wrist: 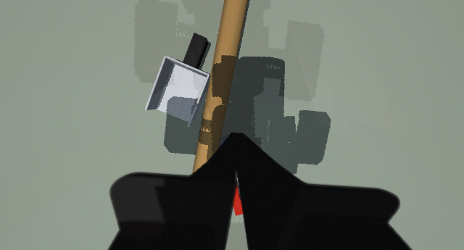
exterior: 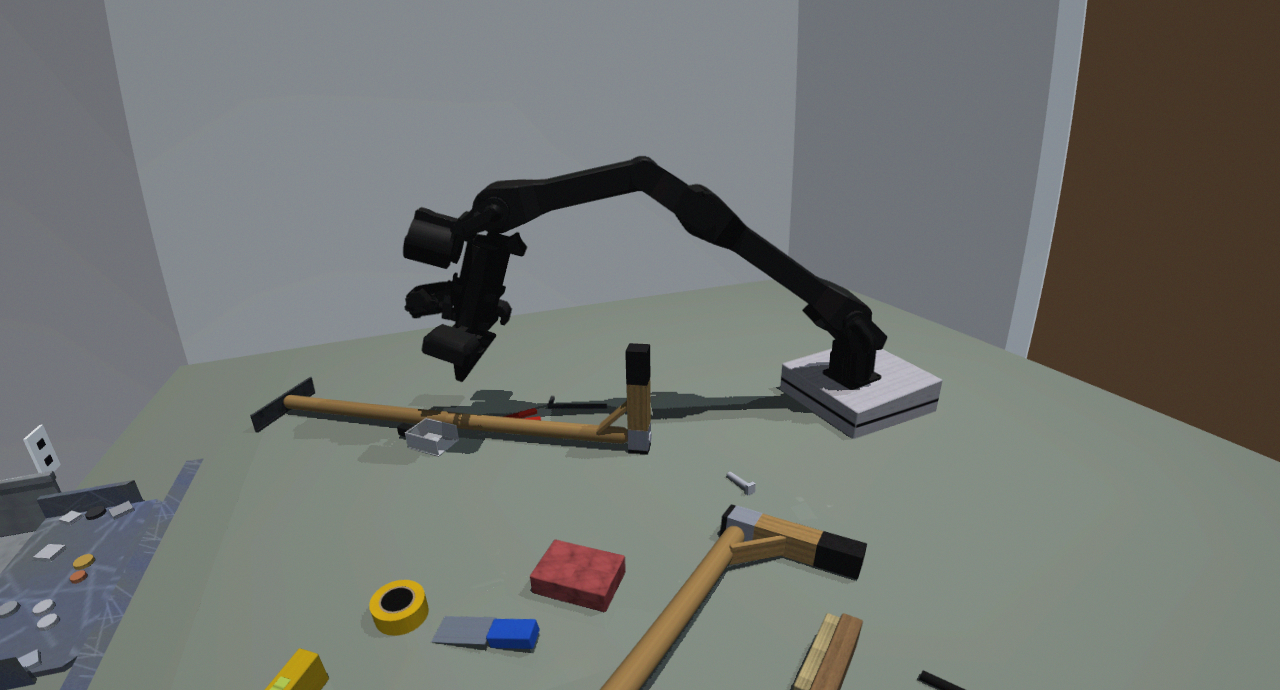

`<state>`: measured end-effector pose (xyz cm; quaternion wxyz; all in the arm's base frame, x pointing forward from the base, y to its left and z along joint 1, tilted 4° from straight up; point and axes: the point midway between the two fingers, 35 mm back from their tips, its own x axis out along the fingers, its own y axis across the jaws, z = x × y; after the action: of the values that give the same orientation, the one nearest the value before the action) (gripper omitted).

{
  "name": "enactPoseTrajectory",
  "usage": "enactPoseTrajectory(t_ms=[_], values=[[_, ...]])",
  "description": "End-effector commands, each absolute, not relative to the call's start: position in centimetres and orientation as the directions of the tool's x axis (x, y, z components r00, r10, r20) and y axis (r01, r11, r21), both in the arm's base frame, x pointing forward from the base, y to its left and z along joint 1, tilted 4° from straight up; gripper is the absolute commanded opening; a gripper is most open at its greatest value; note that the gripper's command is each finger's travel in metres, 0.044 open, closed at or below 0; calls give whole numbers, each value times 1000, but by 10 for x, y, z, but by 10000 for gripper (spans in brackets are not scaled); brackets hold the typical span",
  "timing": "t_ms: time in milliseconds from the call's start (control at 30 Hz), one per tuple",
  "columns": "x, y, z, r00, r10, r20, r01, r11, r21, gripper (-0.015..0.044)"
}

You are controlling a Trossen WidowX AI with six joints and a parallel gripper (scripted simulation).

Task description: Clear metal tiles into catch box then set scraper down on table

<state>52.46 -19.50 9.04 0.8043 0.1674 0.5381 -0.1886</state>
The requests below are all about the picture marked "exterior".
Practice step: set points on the yellow rectangular block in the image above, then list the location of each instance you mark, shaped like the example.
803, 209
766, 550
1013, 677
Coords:
304, 671

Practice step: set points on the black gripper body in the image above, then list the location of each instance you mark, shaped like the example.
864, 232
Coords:
476, 309

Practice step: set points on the yellow ring with dark hole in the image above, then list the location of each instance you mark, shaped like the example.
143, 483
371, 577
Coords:
399, 607

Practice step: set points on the dark grey l-shaped bar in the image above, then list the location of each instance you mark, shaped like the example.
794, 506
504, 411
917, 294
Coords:
551, 404

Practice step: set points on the grey metal bolt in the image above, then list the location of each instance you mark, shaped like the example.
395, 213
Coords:
749, 487

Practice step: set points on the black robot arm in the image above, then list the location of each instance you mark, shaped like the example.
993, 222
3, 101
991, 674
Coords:
438, 239

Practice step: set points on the red rectangular block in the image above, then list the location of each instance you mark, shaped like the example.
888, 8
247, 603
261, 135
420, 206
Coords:
579, 575

